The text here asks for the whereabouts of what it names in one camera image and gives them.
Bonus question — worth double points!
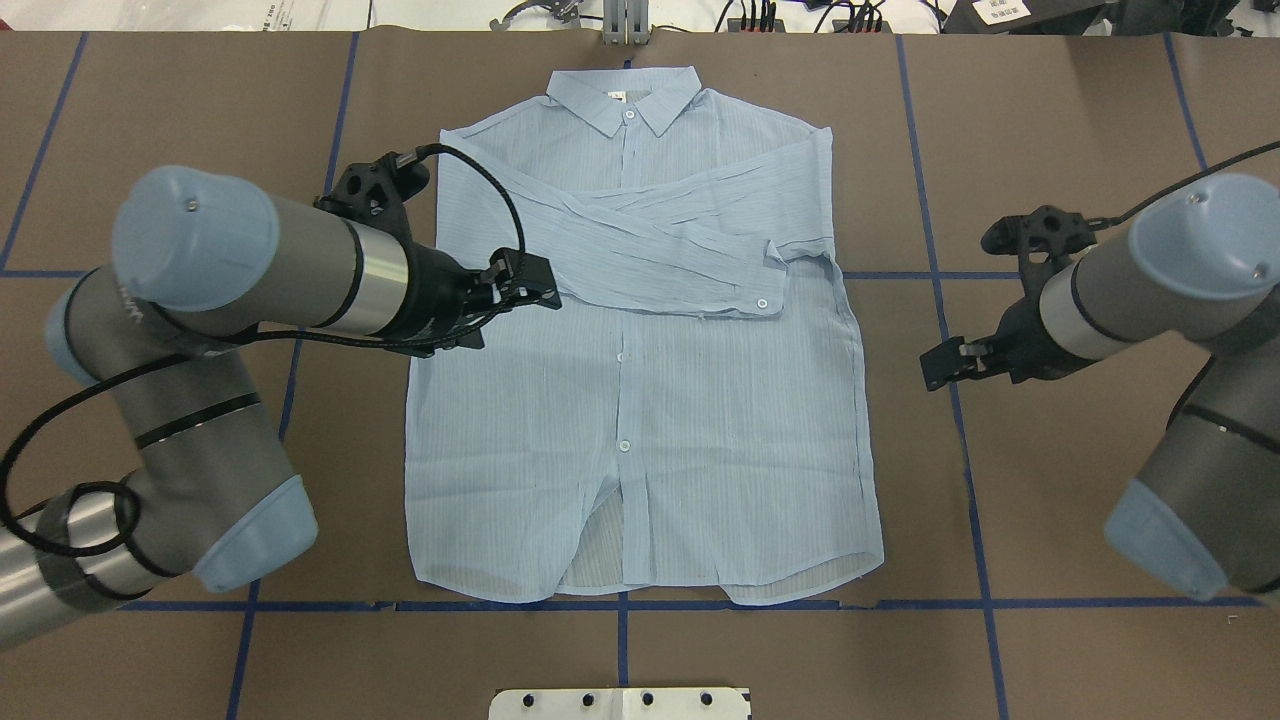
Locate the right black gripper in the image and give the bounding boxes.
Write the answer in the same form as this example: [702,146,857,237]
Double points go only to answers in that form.
[920,296,1051,392]

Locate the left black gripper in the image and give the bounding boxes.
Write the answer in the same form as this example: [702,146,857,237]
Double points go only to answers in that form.
[399,245,562,354]

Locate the light blue button shirt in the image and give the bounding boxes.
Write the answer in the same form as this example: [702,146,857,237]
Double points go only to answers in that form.
[404,67,884,606]

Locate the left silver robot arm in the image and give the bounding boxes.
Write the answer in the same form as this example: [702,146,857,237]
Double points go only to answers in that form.
[3,152,561,650]

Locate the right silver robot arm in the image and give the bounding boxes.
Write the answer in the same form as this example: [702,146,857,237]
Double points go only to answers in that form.
[919,172,1279,606]

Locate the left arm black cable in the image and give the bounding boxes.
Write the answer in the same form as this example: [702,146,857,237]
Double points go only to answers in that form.
[0,143,529,557]

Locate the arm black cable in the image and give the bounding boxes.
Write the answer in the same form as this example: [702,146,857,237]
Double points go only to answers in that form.
[1091,140,1280,227]
[0,143,529,557]

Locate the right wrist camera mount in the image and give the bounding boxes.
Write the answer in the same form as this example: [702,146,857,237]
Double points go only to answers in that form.
[980,205,1097,266]

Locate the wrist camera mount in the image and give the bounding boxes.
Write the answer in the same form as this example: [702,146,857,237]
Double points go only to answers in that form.
[312,152,430,243]
[980,205,1097,266]

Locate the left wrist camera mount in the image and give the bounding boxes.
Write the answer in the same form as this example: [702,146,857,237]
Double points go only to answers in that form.
[312,152,430,243]

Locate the aluminium frame post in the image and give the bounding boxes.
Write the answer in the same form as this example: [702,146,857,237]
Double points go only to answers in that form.
[602,0,652,46]

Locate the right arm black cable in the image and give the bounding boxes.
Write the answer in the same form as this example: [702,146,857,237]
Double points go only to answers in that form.
[1091,140,1280,227]

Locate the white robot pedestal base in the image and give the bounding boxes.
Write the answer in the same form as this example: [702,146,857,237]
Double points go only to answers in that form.
[488,687,753,719]

